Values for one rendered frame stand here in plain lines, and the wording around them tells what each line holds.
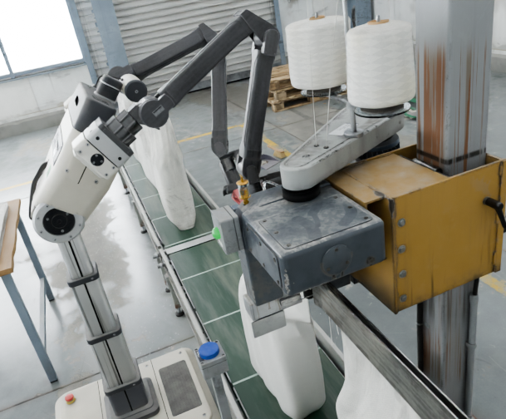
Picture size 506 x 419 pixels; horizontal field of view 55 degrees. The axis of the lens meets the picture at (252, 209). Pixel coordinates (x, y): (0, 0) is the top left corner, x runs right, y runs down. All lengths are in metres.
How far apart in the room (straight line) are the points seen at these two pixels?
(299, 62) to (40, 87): 7.52
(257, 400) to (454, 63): 1.36
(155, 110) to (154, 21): 7.29
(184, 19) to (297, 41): 7.51
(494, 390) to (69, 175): 1.98
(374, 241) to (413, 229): 0.16
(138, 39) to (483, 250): 7.67
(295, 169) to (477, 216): 0.47
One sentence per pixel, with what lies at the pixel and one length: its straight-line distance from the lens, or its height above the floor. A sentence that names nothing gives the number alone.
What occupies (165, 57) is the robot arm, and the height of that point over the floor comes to 1.57.
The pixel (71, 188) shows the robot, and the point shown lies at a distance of 1.59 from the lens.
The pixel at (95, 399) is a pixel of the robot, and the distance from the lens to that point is 2.40.
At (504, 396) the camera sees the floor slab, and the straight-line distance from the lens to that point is 2.53.
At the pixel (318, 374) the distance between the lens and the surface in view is 1.75.
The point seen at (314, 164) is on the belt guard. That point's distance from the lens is 1.11.
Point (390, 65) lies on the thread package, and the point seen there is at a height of 1.61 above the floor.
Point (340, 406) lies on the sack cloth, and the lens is 1.31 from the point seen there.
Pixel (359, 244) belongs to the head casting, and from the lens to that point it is 1.02.
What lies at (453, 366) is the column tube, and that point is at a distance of 1.65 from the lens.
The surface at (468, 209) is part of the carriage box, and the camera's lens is 1.26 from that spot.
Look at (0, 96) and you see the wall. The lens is 8.66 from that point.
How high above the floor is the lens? 1.84
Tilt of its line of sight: 26 degrees down
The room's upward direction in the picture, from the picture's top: 10 degrees counter-clockwise
